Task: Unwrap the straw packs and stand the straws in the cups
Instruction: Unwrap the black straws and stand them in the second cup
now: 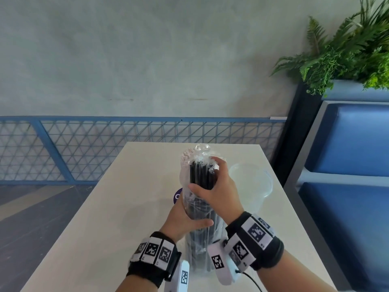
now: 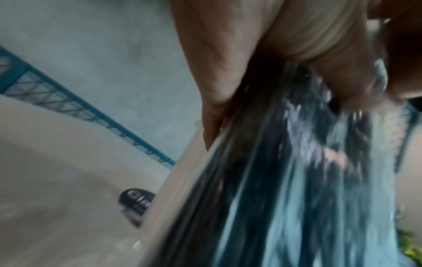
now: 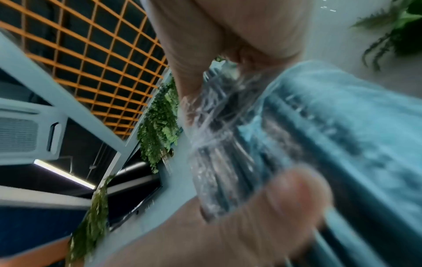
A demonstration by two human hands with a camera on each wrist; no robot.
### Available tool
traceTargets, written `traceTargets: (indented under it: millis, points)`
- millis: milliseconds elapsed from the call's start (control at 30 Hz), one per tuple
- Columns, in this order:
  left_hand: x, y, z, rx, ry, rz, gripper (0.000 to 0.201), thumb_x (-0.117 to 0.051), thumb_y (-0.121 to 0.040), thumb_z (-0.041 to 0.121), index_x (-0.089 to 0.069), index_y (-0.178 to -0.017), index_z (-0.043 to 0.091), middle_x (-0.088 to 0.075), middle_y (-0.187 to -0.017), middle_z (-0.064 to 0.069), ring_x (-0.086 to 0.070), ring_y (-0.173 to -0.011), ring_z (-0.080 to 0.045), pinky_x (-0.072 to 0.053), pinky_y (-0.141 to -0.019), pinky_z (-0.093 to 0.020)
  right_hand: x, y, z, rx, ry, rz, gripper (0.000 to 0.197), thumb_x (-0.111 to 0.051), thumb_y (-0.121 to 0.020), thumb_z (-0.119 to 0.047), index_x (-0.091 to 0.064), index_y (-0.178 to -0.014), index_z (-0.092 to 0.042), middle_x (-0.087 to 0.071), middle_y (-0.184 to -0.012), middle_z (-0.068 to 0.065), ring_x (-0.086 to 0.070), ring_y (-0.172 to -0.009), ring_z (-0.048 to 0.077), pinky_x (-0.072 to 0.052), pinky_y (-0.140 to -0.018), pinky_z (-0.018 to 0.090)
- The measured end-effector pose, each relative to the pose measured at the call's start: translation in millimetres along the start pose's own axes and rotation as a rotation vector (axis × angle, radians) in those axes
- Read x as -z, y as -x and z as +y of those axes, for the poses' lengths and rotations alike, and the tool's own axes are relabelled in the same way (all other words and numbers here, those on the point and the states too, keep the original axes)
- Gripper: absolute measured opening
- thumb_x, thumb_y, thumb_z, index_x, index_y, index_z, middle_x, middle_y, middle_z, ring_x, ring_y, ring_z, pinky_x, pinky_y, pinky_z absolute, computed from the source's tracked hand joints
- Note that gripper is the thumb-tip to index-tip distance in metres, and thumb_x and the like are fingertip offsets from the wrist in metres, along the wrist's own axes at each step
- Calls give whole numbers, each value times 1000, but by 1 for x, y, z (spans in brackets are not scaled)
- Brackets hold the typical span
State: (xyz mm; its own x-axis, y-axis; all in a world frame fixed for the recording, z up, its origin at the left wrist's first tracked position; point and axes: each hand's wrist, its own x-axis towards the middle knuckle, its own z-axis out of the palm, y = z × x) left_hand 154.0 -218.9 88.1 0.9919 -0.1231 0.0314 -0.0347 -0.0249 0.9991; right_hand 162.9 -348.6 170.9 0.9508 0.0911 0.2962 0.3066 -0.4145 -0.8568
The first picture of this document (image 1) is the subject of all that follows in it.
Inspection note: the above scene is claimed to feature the black right camera cable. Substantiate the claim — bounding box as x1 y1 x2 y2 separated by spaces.
235 270 268 292

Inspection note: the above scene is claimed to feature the black left wristband with markers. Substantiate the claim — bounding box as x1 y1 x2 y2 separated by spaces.
126 231 182 288

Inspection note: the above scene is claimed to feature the person's left forearm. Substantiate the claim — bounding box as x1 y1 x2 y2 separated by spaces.
115 275 158 292

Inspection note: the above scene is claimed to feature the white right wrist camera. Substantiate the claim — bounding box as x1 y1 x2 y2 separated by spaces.
207 240 241 286

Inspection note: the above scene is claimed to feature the pale planter box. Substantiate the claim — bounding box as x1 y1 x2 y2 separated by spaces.
323 79 389 102

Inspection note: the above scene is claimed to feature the blue cushioned bench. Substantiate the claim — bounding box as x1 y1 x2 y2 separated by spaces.
282 100 389 291

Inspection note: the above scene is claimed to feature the round purple sticker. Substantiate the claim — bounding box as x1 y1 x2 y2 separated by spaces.
171 187 184 205

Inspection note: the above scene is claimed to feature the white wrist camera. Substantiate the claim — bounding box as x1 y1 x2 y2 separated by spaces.
207 240 241 286
164 260 190 292

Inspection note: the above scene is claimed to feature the black right wristband with markers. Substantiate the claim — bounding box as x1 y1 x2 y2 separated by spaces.
224 211 285 271

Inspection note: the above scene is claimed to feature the green fern plant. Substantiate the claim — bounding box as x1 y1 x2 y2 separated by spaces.
270 0 389 96

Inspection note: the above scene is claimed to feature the beige table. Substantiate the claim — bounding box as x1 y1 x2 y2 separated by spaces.
19 142 338 292

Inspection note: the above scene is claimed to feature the pack of black straws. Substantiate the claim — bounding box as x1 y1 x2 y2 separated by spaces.
179 144 227 276

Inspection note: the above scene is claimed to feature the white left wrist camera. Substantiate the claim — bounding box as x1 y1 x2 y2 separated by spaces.
164 260 190 292

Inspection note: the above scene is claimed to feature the blue mesh fence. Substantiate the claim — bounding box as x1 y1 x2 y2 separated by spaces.
0 116 288 186

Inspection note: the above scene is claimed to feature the clear plastic cup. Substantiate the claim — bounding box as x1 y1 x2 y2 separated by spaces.
227 162 274 216

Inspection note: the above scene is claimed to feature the black wristband with markers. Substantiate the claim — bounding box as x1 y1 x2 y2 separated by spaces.
224 211 285 271
126 231 182 288

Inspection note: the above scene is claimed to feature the black pillar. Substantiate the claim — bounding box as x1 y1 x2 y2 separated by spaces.
272 82 323 186

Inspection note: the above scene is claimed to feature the person's right hand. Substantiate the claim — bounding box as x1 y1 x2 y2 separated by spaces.
188 156 245 226

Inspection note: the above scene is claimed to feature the person's left hand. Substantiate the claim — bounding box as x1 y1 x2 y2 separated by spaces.
159 198 214 243

